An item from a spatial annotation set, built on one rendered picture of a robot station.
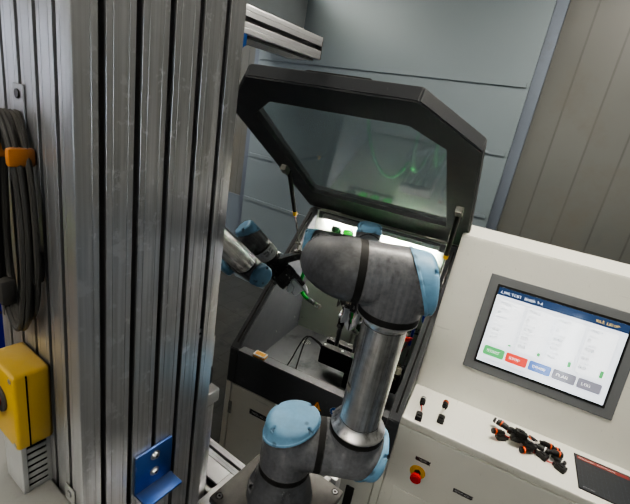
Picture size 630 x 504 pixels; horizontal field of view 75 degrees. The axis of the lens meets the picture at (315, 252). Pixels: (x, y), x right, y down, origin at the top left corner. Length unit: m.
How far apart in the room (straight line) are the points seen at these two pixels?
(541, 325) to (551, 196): 1.73
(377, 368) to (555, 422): 0.99
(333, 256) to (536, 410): 1.14
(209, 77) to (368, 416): 0.66
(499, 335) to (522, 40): 2.19
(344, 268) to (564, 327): 1.06
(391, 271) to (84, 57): 0.50
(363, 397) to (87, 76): 0.68
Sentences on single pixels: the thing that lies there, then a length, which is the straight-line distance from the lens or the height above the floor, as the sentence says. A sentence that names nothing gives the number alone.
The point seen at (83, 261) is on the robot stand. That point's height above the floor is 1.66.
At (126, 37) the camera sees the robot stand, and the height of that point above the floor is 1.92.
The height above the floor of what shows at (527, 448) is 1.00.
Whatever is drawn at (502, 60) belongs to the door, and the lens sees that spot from 3.28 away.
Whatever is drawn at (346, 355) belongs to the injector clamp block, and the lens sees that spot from 1.70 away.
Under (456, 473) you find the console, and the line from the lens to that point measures 1.56.
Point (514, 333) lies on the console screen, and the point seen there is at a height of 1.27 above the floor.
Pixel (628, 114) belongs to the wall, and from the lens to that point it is 3.22.
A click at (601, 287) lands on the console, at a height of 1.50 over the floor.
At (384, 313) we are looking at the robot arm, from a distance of 0.71.
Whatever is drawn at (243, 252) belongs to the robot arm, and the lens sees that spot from 1.23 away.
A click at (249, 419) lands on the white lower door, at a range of 1.82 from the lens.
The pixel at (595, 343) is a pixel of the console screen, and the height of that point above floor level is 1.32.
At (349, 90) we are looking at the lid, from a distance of 1.00.
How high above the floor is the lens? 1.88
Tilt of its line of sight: 19 degrees down
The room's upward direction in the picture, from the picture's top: 10 degrees clockwise
